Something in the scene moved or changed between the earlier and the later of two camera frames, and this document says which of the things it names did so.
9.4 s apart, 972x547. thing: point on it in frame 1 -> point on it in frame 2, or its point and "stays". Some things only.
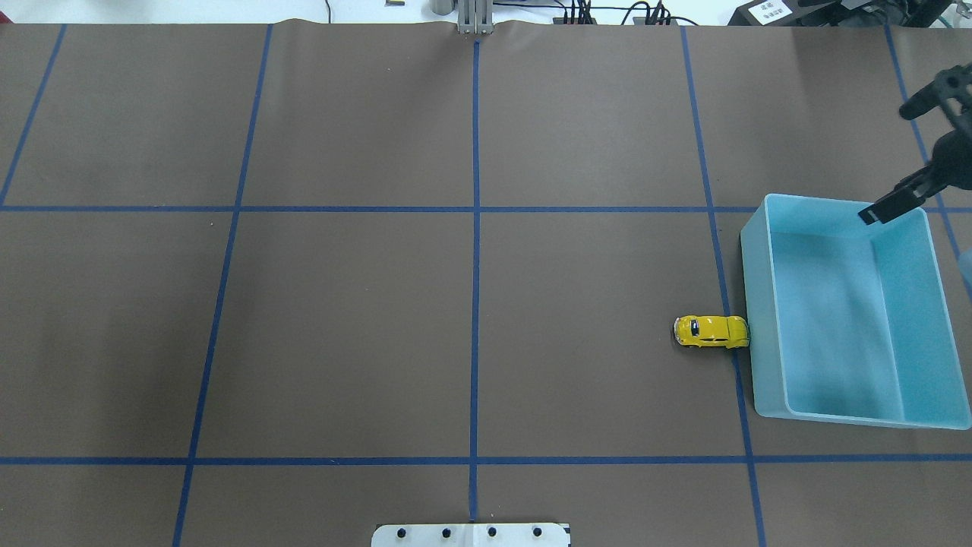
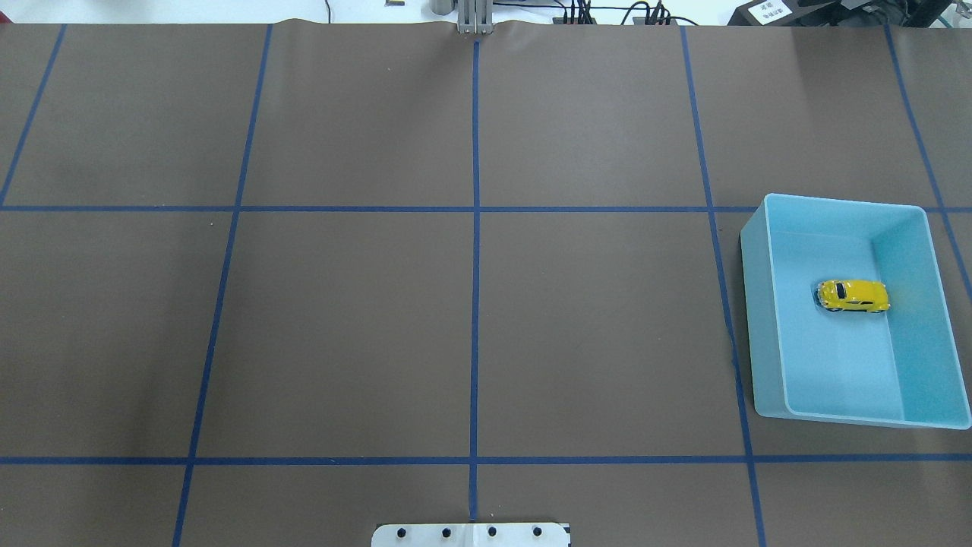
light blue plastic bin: [848, 322] stays
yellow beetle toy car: [710, 330] -> [853, 295]
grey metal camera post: [475, 17] stays
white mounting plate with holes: [471, 535] stays
